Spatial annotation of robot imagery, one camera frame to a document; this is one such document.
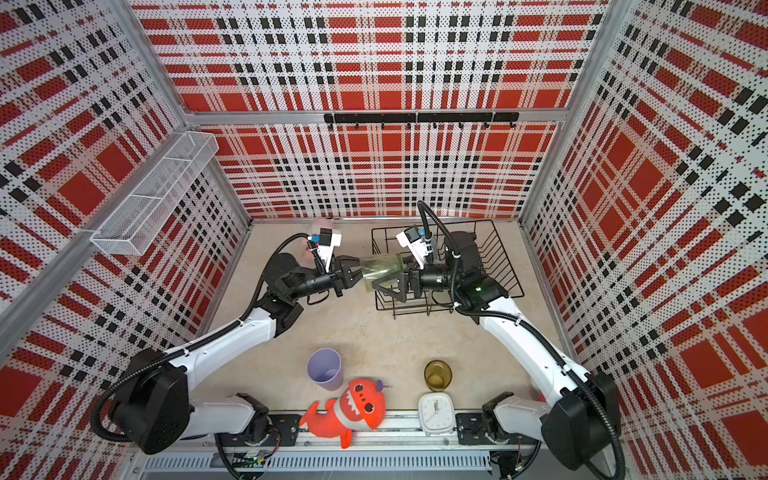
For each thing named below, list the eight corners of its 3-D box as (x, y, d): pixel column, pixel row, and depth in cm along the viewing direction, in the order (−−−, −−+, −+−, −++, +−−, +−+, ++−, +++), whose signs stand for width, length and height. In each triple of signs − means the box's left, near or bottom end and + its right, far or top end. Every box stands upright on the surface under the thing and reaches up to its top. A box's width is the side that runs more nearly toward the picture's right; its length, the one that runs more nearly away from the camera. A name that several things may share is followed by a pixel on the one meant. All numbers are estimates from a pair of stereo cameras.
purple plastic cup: (315, 390, 81) (303, 376, 72) (319, 365, 86) (309, 348, 76) (341, 390, 81) (333, 376, 72) (344, 364, 86) (337, 348, 76)
